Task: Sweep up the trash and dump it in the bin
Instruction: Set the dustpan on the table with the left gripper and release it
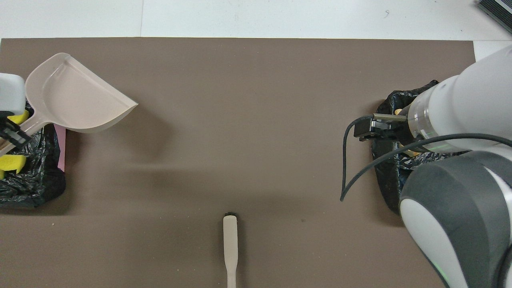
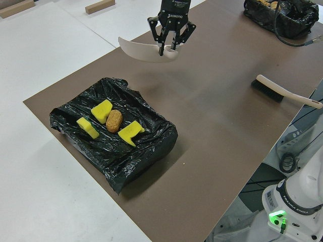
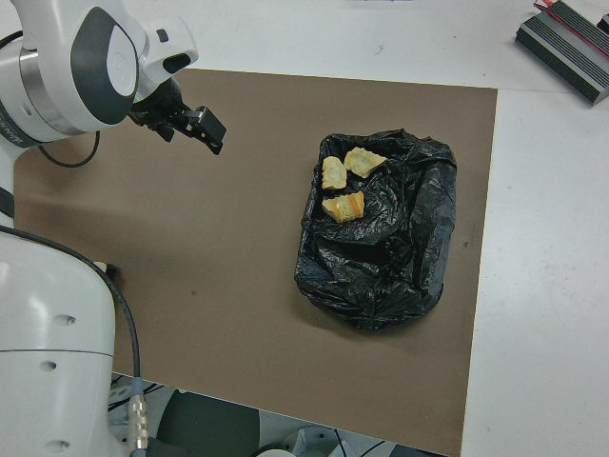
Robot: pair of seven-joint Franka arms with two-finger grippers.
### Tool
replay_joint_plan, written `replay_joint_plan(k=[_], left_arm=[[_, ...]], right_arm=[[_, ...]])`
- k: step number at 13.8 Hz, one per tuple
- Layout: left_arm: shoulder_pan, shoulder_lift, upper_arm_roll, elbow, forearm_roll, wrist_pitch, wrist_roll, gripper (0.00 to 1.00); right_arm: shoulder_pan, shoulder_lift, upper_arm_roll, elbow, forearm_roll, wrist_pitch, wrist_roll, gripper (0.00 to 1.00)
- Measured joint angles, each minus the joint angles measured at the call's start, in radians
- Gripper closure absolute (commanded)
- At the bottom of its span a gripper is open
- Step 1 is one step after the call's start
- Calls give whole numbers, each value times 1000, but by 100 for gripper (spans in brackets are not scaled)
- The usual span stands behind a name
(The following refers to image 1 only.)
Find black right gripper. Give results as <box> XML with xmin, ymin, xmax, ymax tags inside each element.
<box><xmin>354</xmin><ymin>113</ymin><xmax>413</xmax><ymax>142</ymax></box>

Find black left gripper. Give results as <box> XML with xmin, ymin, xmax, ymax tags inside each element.
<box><xmin>0</xmin><ymin>111</ymin><xmax>33</xmax><ymax>151</ymax></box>

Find triangular yellow sponge piece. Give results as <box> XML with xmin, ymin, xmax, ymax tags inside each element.
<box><xmin>7</xmin><ymin>110</ymin><xmax>30</xmax><ymax>125</ymax></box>

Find large yellow sponge chunk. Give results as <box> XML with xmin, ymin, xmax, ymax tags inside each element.
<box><xmin>0</xmin><ymin>155</ymin><xmax>27</xmax><ymax>180</ymax></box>

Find beige plastic dustpan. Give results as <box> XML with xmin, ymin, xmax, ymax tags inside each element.
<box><xmin>0</xmin><ymin>52</ymin><xmax>139</xmax><ymax>157</ymax></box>

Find beige hand brush black bristles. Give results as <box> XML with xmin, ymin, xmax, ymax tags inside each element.
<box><xmin>223</xmin><ymin>212</ymin><xmax>239</xmax><ymax>288</ymax></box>

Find pink bin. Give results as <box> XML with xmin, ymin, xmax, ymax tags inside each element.
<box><xmin>53</xmin><ymin>124</ymin><xmax>66</xmax><ymax>172</ymax></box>

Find black crumpled trash bag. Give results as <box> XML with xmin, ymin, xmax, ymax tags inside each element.
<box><xmin>0</xmin><ymin>101</ymin><xmax>67</xmax><ymax>209</ymax></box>

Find black bag lined open bin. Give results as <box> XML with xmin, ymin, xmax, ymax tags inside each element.
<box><xmin>371</xmin><ymin>80</ymin><xmax>468</xmax><ymax>215</ymax></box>

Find large brown table mat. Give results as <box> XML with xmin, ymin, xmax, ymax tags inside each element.
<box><xmin>0</xmin><ymin>37</ymin><xmax>476</xmax><ymax>288</ymax></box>

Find dark ribbed device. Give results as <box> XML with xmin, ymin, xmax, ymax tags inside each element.
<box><xmin>477</xmin><ymin>0</ymin><xmax>512</xmax><ymax>34</ymax></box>

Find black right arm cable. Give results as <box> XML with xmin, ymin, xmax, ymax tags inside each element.
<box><xmin>340</xmin><ymin>115</ymin><xmax>512</xmax><ymax>202</ymax></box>

